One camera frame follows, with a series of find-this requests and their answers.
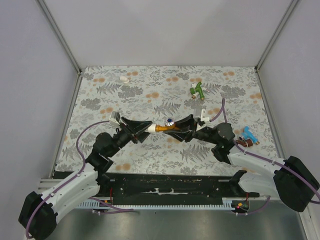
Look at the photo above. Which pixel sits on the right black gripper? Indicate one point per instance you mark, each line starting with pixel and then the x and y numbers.
pixel 188 135

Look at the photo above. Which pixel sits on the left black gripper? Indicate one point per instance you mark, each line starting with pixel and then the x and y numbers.
pixel 141 135

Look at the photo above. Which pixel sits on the white pipe elbow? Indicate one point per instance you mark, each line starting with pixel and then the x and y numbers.
pixel 152 128

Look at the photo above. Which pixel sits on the orange water faucet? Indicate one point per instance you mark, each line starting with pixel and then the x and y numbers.
pixel 169 125

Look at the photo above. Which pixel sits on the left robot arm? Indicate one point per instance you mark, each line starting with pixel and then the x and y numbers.
pixel 41 212

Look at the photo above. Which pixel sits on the white pipe elbow far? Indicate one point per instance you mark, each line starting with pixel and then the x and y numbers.
pixel 124 79

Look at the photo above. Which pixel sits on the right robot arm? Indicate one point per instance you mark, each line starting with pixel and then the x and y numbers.
pixel 287 179

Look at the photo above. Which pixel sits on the green water faucet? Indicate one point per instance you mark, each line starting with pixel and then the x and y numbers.
pixel 193 88

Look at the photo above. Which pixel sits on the blue water faucet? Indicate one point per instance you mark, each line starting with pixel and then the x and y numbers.
pixel 248 135

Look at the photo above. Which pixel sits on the brown water faucet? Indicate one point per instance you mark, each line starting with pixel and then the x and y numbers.
pixel 246 143

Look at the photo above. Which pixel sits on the floral table mat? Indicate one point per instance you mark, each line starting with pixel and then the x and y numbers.
pixel 155 93

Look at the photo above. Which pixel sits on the white green faucet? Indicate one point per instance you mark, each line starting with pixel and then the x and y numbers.
pixel 203 93

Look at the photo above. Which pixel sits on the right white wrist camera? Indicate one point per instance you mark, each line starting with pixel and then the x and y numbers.
pixel 200 117

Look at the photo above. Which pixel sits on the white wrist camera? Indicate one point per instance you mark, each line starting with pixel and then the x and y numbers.
pixel 200 117
pixel 115 119

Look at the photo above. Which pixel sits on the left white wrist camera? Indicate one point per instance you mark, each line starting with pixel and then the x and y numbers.
pixel 115 119

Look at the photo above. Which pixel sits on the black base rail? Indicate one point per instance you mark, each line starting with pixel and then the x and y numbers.
pixel 130 184

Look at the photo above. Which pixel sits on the white cable duct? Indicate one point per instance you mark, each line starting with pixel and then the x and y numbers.
pixel 226 205

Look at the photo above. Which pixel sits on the left aluminium frame post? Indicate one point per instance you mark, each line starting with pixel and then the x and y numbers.
pixel 59 35

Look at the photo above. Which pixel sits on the aluminium frame post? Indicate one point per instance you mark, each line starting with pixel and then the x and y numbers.
pixel 277 32
pixel 59 35

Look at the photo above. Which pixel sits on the right aluminium frame post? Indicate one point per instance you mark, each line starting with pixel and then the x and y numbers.
pixel 277 32

